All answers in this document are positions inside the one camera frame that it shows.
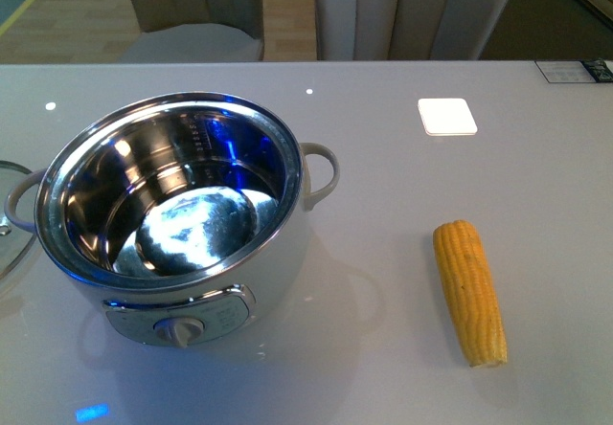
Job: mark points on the yellow corn cob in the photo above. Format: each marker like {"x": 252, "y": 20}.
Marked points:
{"x": 470, "y": 294}

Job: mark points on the beige chair left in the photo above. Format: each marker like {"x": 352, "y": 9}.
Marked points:
{"x": 197, "y": 31}

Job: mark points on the beige chair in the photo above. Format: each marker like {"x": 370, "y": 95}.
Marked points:
{"x": 404, "y": 29}
{"x": 197, "y": 31}

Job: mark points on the black white table label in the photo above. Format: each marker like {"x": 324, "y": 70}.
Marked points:
{"x": 576, "y": 71}

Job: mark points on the beige chair right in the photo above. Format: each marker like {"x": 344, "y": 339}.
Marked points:
{"x": 404, "y": 29}

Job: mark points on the white electric cooking pot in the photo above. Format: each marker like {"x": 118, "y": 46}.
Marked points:
{"x": 184, "y": 217}

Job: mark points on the glass pot lid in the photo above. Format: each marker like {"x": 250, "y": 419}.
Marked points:
{"x": 15, "y": 243}

